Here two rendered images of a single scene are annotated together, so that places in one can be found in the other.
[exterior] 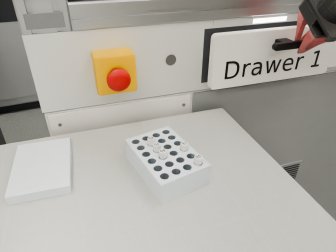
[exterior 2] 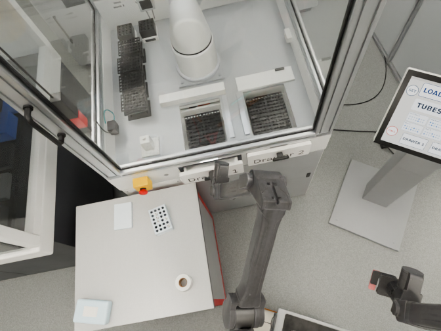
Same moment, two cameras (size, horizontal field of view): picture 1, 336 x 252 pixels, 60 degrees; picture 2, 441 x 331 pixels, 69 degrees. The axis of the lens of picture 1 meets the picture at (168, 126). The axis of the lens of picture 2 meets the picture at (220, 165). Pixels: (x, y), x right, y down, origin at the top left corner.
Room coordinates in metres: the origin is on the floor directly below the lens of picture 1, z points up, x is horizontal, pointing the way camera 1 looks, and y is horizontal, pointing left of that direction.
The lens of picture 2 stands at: (0.09, -0.50, 2.23)
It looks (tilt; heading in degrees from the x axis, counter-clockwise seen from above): 66 degrees down; 25
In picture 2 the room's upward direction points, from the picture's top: 18 degrees counter-clockwise
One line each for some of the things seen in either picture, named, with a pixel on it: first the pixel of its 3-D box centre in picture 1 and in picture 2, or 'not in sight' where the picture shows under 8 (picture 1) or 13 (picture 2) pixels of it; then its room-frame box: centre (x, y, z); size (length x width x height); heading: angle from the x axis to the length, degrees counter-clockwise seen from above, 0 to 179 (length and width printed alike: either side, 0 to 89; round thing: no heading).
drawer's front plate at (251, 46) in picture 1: (274, 55); (212, 172); (0.59, -0.22, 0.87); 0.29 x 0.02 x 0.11; 108
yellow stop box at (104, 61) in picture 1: (114, 71); (142, 184); (0.49, 0.10, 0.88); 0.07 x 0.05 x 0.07; 108
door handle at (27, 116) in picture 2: not in sight; (45, 129); (0.46, 0.19, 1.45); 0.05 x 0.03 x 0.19; 18
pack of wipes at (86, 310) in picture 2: not in sight; (92, 311); (-0.07, 0.22, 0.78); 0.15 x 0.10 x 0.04; 95
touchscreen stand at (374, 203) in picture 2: not in sight; (401, 177); (0.80, -1.18, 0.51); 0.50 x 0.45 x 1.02; 163
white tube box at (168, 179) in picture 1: (165, 160); (161, 220); (0.36, 0.00, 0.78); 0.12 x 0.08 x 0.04; 30
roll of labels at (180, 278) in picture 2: not in sight; (184, 282); (0.10, -0.16, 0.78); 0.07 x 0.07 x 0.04
